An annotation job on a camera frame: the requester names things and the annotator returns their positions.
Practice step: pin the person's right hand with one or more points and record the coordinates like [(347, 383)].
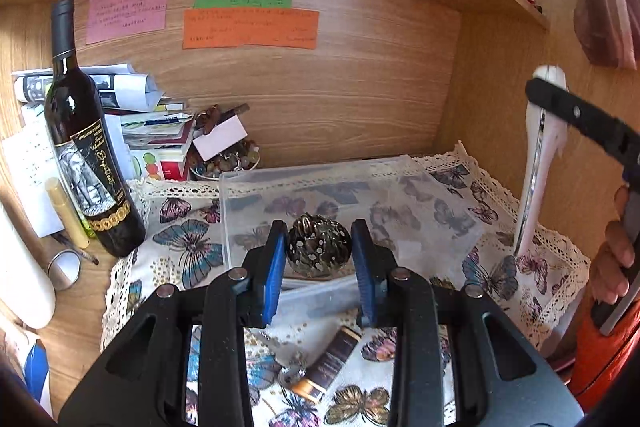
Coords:
[(612, 274)]

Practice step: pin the bowl of beads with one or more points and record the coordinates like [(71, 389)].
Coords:
[(230, 164)]

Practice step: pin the brown cosmetic tube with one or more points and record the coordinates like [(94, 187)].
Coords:
[(327, 364)]

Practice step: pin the white plastic bottle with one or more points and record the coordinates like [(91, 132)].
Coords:
[(22, 272)]

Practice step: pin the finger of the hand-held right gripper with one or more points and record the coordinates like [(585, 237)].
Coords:
[(580, 114)]

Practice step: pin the pale yellow tube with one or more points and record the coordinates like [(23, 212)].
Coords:
[(66, 214)]

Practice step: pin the clear plastic box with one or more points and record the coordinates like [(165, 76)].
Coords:
[(350, 189)]

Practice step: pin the white long plastic tool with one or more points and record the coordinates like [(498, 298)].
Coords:
[(535, 187)]

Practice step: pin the blue and white packet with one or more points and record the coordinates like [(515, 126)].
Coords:
[(35, 367)]

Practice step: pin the pink paper note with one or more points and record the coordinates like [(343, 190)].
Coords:
[(127, 9)]

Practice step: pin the thin dark brush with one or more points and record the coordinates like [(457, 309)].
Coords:
[(77, 249)]

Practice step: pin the stack of booklets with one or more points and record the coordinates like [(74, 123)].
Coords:
[(155, 142)]

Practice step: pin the bronze filigree metal ball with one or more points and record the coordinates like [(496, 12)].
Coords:
[(315, 248)]

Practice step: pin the dark wine bottle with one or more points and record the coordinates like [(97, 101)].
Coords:
[(75, 117)]

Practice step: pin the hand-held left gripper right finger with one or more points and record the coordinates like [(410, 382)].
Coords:
[(364, 279)]

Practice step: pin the small round mirror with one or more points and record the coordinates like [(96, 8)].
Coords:
[(64, 268)]

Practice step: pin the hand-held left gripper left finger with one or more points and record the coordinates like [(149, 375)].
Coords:
[(271, 279)]

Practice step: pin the wooden shelf unit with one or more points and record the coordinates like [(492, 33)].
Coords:
[(350, 107)]

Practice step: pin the butterfly print lace cloth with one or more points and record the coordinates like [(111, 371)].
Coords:
[(190, 247)]

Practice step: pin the white blank card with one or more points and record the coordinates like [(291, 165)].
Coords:
[(220, 138)]

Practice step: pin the orange paper note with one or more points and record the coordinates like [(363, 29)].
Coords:
[(250, 29)]

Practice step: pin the rolled printed paper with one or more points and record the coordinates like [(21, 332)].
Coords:
[(120, 84)]

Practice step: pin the white handwritten paper sheet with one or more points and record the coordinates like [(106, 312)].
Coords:
[(30, 167)]

